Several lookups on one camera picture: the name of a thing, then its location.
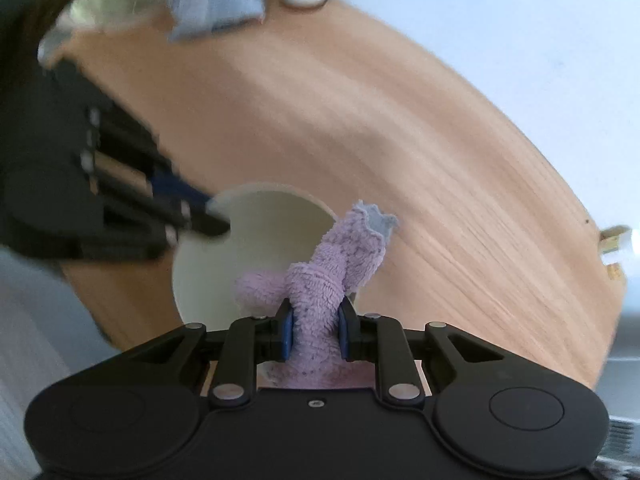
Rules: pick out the white pill bottle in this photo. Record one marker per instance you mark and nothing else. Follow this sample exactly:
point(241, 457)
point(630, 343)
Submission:
point(617, 245)

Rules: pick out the pink and grey cloth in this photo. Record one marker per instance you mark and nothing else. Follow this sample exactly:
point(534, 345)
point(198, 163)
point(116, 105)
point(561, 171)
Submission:
point(325, 280)

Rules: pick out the glass pitcher with cream lid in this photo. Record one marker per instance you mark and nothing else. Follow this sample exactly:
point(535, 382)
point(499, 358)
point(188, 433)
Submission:
point(100, 0)

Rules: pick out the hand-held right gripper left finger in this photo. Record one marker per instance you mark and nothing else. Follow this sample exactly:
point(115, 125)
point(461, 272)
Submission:
point(286, 331)

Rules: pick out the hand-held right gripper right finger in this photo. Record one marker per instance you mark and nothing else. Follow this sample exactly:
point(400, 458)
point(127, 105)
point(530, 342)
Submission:
point(345, 334)

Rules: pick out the pale yellow bowl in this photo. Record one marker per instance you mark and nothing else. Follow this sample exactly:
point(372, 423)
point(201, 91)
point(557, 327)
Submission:
point(260, 250)

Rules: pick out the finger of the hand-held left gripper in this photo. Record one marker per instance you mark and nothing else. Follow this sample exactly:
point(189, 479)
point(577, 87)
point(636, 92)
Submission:
point(200, 222)
point(175, 189)

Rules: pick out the white appliance with vents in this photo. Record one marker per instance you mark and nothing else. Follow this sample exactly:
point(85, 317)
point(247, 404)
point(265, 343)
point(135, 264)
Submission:
point(622, 390)

